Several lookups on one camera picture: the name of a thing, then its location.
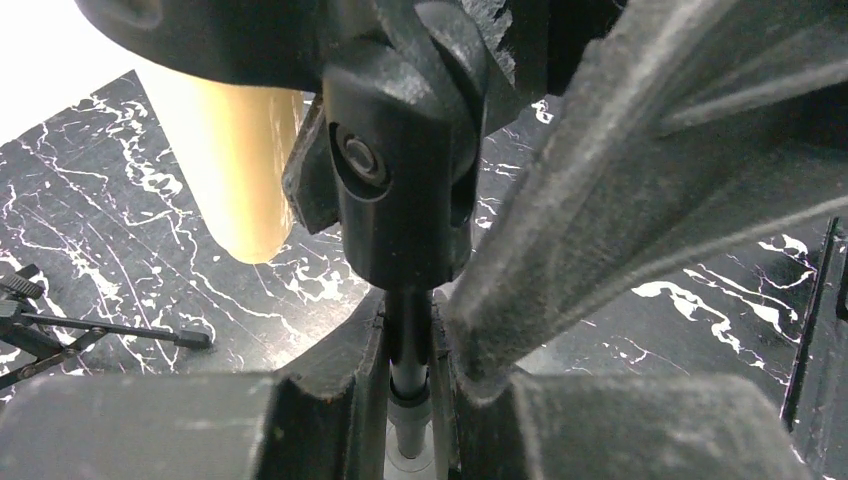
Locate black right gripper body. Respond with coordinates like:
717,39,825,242
781,217,847,479

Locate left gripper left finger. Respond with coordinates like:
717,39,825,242
1,290,388,479

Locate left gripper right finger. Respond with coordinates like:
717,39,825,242
434,295,810,479

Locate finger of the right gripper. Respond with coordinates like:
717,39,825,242
444,1,847,398

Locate black tripod microphone stand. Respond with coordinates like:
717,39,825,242
1,264,213,389

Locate beige microphone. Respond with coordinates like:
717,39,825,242
72,0,627,480

